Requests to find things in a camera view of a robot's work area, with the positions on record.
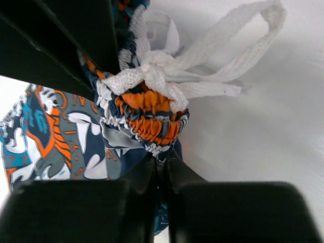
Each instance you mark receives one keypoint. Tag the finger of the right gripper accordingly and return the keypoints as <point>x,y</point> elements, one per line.
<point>90,27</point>
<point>35,50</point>

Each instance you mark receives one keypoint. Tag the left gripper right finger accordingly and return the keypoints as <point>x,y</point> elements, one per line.
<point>203,211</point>

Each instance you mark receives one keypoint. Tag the patterned orange blue shorts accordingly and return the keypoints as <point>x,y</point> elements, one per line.
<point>51,134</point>

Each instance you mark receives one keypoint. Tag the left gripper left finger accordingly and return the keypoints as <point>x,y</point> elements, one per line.
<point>121,210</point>

